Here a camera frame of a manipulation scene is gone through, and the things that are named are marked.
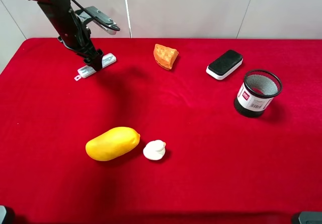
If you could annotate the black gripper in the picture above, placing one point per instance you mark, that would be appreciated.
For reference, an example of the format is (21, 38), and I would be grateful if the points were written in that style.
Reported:
(72, 31)

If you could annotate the grey plastic utensil case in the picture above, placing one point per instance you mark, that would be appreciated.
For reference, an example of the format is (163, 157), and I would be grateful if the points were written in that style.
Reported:
(87, 71)

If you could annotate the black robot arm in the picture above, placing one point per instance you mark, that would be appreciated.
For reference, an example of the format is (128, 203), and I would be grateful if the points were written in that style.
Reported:
(72, 30)

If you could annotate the orange waffle piece toy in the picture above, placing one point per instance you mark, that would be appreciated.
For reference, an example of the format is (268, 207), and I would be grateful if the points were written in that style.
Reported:
(165, 56)

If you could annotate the yellow mango toy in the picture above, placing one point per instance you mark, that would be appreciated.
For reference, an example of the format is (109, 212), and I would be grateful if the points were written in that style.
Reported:
(112, 144)

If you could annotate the small white duck toy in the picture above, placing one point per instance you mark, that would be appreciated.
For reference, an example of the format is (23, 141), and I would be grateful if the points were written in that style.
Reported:
(155, 150)

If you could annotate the red table cloth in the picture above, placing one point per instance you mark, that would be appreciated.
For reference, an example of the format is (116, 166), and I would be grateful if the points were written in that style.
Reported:
(219, 166)

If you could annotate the black white board eraser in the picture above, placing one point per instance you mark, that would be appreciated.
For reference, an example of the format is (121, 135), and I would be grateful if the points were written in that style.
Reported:
(223, 66)

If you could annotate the black mesh pen holder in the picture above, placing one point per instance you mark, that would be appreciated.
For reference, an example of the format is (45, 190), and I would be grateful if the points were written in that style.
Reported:
(258, 90)

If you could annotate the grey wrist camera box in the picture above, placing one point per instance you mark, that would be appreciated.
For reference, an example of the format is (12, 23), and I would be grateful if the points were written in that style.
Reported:
(99, 18)

